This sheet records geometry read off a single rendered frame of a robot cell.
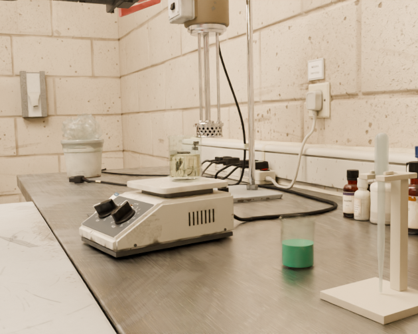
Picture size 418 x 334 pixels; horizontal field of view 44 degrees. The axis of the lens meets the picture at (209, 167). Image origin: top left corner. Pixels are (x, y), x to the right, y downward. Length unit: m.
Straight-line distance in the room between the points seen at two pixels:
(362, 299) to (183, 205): 0.31
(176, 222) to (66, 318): 0.27
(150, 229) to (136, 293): 0.16
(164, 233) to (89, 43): 2.55
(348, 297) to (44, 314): 0.29
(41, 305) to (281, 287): 0.25
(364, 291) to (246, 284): 0.13
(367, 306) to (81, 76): 2.80
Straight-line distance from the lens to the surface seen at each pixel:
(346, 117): 1.25
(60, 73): 3.15
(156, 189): 0.73
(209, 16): 1.16
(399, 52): 1.13
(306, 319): 0.49
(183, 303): 0.53
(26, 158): 3.13
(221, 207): 0.77
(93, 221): 0.78
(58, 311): 0.54
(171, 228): 0.73
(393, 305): 0.51
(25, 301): 0.58
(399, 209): 0.53
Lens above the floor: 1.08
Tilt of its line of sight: 5 degrees down
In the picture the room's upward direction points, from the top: 1 degrees counter-clockwise
